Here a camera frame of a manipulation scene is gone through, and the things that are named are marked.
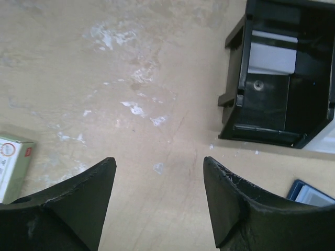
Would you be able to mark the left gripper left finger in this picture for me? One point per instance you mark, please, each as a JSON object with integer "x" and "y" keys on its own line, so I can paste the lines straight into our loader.
{"x": 67, "y": 216}

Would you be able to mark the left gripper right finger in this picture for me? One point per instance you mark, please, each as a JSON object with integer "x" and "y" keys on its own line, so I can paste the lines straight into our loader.
{"x": 247, "y": 217}

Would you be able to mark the blue leather card holder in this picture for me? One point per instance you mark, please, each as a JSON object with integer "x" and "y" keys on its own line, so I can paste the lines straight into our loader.
{"x": 295, "y": 189}

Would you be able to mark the silver grey credit card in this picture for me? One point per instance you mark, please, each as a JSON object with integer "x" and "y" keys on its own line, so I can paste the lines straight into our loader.
{"x": 311, "y": 196}

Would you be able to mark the white card in tray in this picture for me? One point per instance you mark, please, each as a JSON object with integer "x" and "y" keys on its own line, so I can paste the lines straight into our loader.
{"x": 272, "y": 54}

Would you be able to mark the black left tray compartment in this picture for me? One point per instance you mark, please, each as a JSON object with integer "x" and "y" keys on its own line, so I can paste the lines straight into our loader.
{"x": 285, "y": 110}

